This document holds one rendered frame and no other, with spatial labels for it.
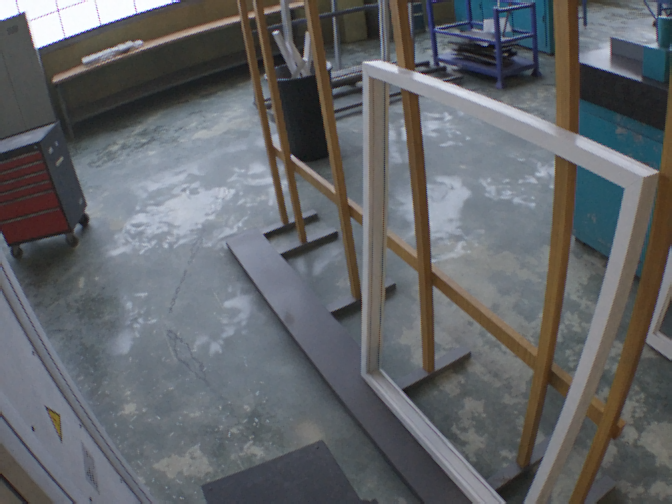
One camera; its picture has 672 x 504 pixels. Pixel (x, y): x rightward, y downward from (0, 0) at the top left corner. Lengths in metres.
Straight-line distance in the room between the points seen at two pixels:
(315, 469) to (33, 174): 3.50
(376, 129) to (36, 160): 2.97
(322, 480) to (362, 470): 1.02
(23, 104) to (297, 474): 7.17
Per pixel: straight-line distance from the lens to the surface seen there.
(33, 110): 8.02
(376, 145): 2.02
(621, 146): 3.02
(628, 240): 1.20
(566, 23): 1.28
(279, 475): 1.38
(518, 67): 6.57
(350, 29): 9.11
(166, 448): 2.67
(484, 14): 8.67
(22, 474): 0.63
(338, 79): 6.41
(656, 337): 2.89
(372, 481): 2.32
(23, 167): 4.41
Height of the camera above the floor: 1.97
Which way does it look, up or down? 32 degrees down
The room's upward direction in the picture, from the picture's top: 10 degrees counter-clockwise
